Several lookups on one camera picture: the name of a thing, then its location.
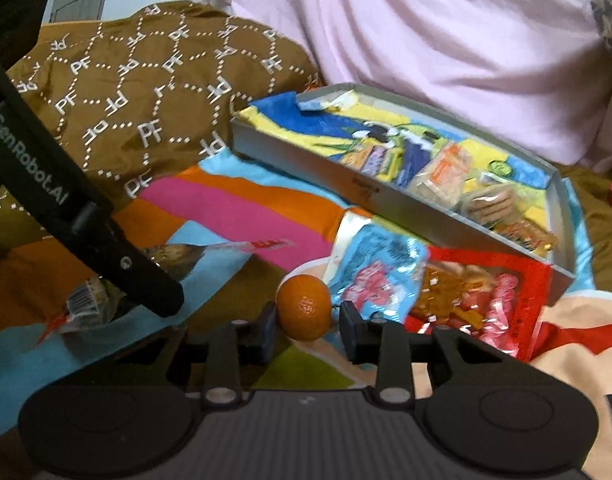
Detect colourful striped blanket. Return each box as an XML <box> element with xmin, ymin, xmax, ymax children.
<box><xmin>0</xmin><ymin>151</ymin><xmax>612</xmax><ymax>479</ymax></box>

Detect grey tray with cartoon lining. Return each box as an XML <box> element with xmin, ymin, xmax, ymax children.
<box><xmin>231</xmin><ymin>84</ymin><xmax>576</xmax><ymax>299</ymax></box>

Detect brown PF patterned pillow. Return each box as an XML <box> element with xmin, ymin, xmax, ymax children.
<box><xmin>0</xmin><ymin>0</ymin><xmax>320</xmax><ymax>252</ymax></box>

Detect clear brown cake packet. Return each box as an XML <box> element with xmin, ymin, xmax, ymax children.
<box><xmin>38</xmin><ymin>238</ymin><xmax>292</xmax><ymax>342</ymax></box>

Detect clear packet round biscuits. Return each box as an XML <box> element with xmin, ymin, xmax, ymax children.
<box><xmin>459</xmin><ymin>184</ymin><xmax>521</xmax><ymax>226</ymax></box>

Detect pink hanging bed sheet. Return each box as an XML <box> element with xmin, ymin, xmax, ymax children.
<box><xmin>221</xmin><ymin>0</ymin><xmax>612</xmax><ymax>174</ymax></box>

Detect red snack packet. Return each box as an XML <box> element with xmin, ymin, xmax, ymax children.
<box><xmin>405</xmin><ymin>246</ymin><xmax>552</xmax><ymax>362</ymax></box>

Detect orange mandarin fruit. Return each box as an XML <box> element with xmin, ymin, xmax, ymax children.
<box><xmin>276</xmin><ymin>274</ymin><xmax>332</xmax><ymax>342</ymax></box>

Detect golden candy packet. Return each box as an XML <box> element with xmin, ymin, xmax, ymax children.
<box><xmin>492</xmin><ymin>218</ymin><xmax>558</xmax><ymax>257</ymax></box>

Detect blue pink snack packet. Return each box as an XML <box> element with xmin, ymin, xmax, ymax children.
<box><xmin>323</xmin><ymin>210</ymin><xmax>430</xmax><ymax>323</ymax></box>

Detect orange white wafer packet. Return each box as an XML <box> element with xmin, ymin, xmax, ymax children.
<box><xmin>408</xmin><ymin>142</ymin><xmax>472</xmax><ymax>209</ymax></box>

